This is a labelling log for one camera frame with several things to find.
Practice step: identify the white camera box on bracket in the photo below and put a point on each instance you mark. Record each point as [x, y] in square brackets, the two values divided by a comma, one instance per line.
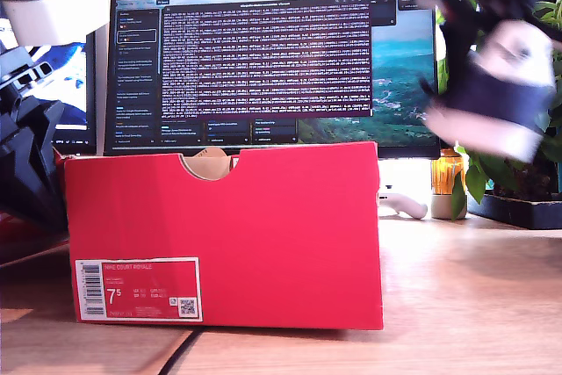
[44, 19]

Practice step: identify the green leafy houseplant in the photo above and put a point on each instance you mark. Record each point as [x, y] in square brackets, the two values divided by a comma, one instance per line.
[476, 177]

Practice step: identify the black computer monitor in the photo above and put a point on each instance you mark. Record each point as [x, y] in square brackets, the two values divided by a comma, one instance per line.
[79, 140]

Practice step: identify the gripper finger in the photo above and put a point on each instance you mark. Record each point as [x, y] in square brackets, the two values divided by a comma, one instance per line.
[44, 190]
[11, 164]

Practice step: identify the white curved controller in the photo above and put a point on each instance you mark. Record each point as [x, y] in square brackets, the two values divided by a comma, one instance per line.
[412, 210]

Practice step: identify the black Huawei monitor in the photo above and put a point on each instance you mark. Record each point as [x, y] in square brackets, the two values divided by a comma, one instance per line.
[263, 63]

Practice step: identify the amber pump bottle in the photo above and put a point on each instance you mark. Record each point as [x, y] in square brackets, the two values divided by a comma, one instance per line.
[443, 173]

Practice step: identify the black rectangular planter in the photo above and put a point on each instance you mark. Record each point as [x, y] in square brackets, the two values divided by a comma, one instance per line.
[518, 214]

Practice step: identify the red Nike shoebox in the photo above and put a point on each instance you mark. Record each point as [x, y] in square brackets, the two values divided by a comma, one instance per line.
[263, 239]

